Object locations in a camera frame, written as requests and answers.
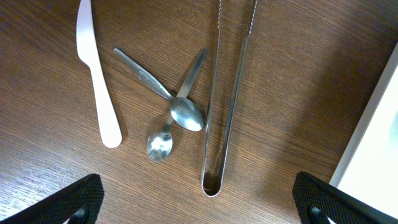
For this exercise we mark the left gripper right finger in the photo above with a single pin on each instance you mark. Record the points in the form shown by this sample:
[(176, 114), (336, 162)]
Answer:
[(319, 202)]

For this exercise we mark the small steel teaspoon lower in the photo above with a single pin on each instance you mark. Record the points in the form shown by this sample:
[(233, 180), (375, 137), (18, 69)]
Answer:
[(160, 142)]

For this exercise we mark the white cutlery tray organizer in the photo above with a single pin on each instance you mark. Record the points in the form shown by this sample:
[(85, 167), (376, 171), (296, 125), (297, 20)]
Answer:
[(367, 169)]

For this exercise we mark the small steel teaspoon upper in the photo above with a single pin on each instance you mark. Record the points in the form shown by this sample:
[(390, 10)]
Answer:
[(182, 110)]

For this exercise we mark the small steel teaspoon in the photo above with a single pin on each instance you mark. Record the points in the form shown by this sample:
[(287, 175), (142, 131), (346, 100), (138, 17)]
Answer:
[(160, 142), (182, 110)]

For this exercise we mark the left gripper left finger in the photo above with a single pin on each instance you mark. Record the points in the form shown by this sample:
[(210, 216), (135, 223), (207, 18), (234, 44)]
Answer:
[(79, 202)]

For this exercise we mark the white plastic knife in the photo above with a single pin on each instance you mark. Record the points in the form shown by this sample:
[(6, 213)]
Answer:
[(109, 128)]

